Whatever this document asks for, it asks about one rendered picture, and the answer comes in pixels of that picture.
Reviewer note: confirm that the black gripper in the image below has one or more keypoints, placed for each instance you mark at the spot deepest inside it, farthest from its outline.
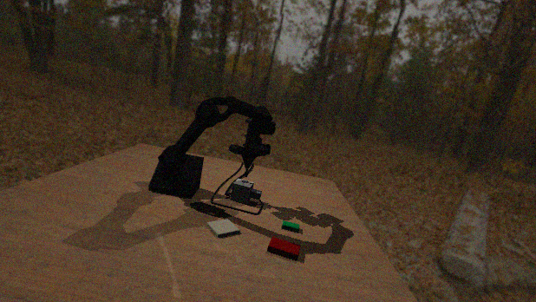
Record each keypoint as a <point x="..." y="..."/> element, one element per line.
<point x="247" y="155"/>

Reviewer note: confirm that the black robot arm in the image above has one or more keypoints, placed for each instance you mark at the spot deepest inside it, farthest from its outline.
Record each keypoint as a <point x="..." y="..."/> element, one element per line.
<point x="207" y="115"/>

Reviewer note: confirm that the small green block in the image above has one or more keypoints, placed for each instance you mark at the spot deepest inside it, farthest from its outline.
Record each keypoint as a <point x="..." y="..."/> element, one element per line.
<point x="290" y="226"/>

